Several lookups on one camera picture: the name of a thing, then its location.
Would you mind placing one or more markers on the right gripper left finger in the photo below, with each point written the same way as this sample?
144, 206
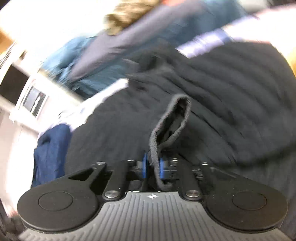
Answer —
121, 175

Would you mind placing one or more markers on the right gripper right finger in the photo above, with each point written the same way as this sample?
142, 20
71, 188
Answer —
181, 176

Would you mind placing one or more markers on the dark quilted jacket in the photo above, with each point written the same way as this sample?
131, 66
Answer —
233, 107

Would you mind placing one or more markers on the navy blue folded garment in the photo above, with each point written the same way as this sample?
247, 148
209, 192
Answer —
50, 154

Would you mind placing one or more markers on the white medical device cart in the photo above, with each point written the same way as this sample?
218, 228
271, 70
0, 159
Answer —
41, 101

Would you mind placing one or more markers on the white framed monitor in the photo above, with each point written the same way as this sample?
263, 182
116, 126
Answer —
13, 77

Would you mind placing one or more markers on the olive brown fur-trimmed coat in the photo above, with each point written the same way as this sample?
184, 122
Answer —
126, 13

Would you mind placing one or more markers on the purple floral bed sheet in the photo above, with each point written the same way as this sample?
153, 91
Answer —
274, 25

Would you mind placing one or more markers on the wooden wall shelf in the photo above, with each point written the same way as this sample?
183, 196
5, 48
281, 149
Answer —
5, 41

